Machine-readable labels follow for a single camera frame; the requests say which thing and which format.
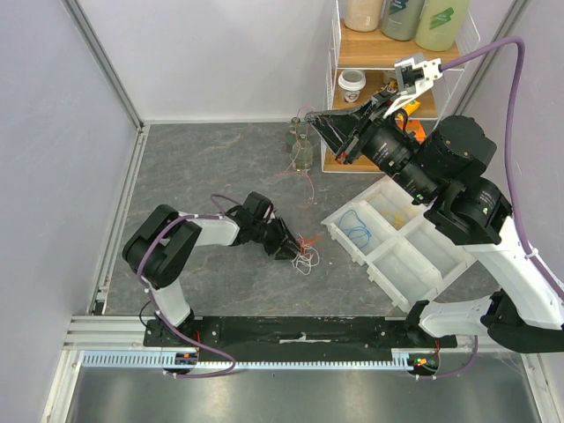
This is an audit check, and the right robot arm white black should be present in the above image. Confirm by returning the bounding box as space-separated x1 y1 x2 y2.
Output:
305 91 563 353

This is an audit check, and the yellow thin wire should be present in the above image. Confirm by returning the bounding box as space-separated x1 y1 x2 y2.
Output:
382 204 419 228

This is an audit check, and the light green bottle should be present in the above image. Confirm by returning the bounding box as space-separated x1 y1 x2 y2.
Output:
414 0 470 52

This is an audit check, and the front clear glass bottle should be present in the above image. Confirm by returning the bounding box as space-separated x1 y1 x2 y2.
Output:
292 133 314 173

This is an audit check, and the orange snack boxes stack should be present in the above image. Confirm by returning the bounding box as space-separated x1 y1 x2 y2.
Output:
405 120 427 144

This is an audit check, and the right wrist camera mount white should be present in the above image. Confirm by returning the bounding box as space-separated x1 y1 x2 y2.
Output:
383 53 442 118

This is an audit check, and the rear clear glass bottle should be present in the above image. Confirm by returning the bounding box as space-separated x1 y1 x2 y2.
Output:
285 116 301 153

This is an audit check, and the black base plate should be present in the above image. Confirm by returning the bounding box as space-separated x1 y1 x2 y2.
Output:
143 315 459 363

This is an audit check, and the white wire shelf rack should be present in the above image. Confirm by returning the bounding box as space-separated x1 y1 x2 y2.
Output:
320 0 481 174

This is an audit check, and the blue thin wire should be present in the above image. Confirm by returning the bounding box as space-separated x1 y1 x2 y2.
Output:
338 209 374 252

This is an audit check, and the white thin wire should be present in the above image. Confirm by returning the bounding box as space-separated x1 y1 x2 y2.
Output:
291 246 322 278

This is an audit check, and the beige jar on shelf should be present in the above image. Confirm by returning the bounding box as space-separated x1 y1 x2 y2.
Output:
344 0 383 33

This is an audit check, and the yellow candy bag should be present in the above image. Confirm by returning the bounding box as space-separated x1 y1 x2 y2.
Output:
403 100 421 116

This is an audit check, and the white paper coffee cup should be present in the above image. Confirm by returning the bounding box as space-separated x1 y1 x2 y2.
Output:
338 69 366 103

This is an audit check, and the grey green bottle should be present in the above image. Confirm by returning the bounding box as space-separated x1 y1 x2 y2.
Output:
381 0 425 41

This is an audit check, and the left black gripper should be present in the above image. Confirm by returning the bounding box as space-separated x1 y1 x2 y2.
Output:
251 217 305 261

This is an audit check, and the light blue cable duct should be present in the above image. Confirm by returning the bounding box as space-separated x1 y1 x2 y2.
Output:
81 350 413 371

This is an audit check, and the clear glass bottle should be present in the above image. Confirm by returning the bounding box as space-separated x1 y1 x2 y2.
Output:
285 116 301 153
292 133 314 173

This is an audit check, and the white compartment tray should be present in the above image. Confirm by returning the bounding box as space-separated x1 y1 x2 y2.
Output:
322 177 476 313

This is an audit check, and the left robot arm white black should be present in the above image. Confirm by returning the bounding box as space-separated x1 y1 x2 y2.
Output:
122 191 301 346

